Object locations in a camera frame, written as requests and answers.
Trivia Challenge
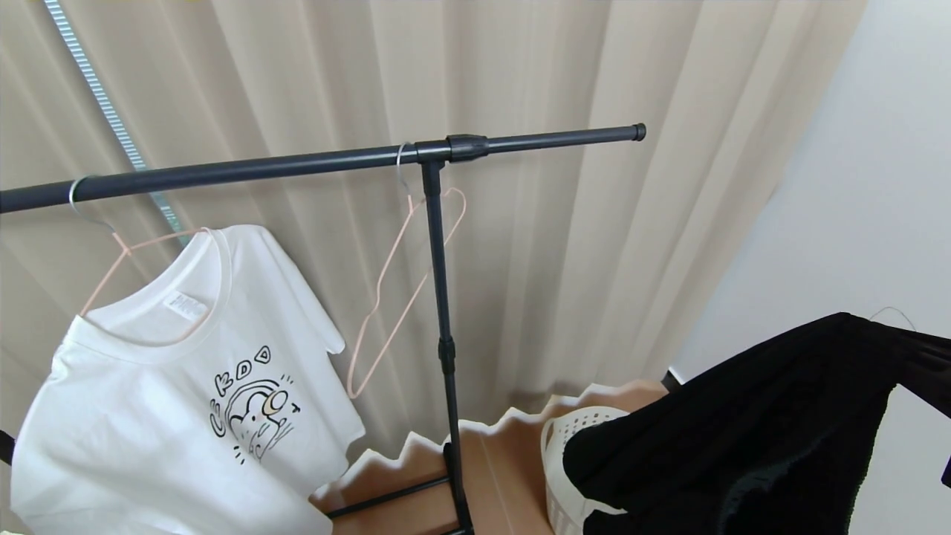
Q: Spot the white laundry basket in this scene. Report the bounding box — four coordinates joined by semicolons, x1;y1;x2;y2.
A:
541;406;632;535

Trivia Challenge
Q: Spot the black garment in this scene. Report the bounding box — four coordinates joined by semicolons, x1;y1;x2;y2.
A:
562;312;951;535

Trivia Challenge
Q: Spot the white printed t-shirt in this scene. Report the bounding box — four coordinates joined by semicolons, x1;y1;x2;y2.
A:
11;225;366;535

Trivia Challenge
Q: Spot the beige curtain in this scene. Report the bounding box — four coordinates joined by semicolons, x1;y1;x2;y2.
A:
0;0;866;476

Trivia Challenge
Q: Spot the pink clothes hanger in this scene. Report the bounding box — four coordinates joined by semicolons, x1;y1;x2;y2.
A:
347;141;467;400
68;175;224;346

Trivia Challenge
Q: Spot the black clothes rack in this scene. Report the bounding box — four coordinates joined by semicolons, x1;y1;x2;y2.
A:
0;123;647;535

